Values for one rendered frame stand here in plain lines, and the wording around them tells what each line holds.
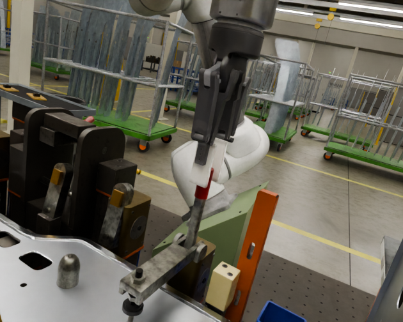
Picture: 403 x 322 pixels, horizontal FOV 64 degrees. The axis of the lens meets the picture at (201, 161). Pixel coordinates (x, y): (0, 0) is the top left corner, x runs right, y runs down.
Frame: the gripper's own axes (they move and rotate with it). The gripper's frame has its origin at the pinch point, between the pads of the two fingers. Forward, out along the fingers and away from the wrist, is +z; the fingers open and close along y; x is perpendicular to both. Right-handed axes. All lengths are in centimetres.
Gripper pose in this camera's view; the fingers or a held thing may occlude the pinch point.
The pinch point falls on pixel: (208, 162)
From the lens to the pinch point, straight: 51.1
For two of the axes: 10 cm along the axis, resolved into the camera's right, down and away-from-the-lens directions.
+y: -4.8, 1.6, -8.6
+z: -2.0, 9.4, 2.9
